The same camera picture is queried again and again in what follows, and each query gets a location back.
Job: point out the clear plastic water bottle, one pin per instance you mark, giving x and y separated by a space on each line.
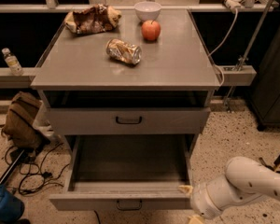
12 62

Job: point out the blue plastic container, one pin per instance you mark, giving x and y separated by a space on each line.
11 207

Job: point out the dark cabinet at right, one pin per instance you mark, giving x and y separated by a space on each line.
264 95

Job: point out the grey top drawer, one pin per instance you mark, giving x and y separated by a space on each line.
84 121

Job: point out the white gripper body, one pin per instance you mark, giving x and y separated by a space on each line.
200 199

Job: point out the grey drawer cabinet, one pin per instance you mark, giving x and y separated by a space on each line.
174 71

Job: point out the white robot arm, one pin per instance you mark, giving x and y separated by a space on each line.
243 182

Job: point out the grey drawer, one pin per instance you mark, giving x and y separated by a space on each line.
127 173
84 121

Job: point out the crushed silver soda can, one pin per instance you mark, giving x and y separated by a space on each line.
123 51

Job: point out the red apple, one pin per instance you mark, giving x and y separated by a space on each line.
150 30

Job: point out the crumpled brown chip bag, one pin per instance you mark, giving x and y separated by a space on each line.
99 18

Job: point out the white bowl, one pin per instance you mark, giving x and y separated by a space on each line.
147 10

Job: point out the metal support pole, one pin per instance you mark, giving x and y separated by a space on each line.
238 67

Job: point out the brown canvas bag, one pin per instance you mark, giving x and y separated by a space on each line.
20 119

